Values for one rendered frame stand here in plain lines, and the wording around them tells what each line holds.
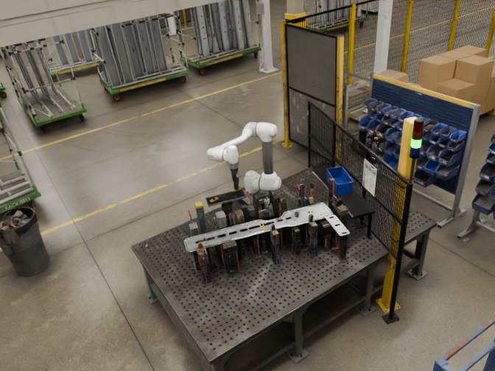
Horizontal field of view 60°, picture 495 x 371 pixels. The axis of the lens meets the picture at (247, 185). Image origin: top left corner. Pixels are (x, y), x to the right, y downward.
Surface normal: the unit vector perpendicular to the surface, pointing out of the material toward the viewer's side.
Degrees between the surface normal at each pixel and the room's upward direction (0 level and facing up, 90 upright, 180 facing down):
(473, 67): 90
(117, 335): 0
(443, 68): 90
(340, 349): 0
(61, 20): 90
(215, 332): 0
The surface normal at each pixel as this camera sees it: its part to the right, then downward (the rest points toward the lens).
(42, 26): 0.55, 0.42
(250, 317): -0.08, -0.83
